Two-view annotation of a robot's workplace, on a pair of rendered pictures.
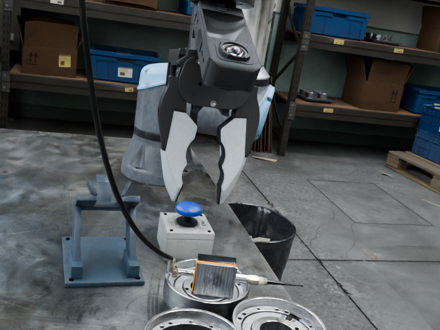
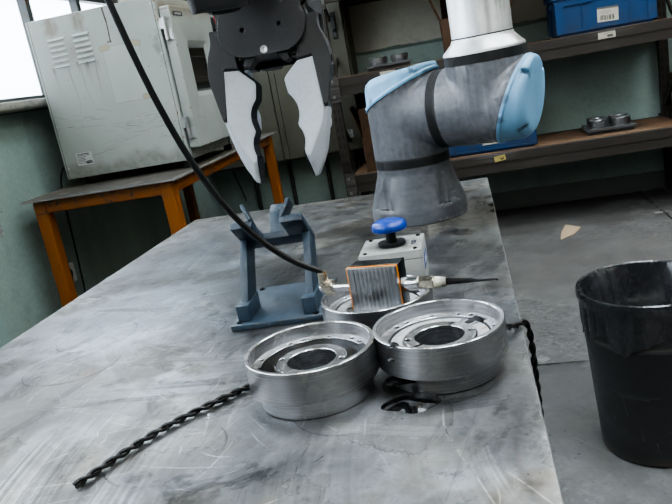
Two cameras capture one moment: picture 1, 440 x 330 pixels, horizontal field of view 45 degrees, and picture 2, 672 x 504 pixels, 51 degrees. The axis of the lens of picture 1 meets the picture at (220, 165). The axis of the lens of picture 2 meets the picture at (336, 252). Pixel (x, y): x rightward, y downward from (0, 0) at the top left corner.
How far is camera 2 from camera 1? 32 cm
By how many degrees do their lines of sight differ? 29
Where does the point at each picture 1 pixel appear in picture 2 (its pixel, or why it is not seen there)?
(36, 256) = (222, 309)
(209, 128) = (457, 134)
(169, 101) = (216, 61)
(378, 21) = not seen: outside the picture
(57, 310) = (210, 351)
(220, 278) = (379, 285)
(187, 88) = (229, 40)
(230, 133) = (297, 80)
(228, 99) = (279, 38)
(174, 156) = (238, 125)
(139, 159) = (385, 199)
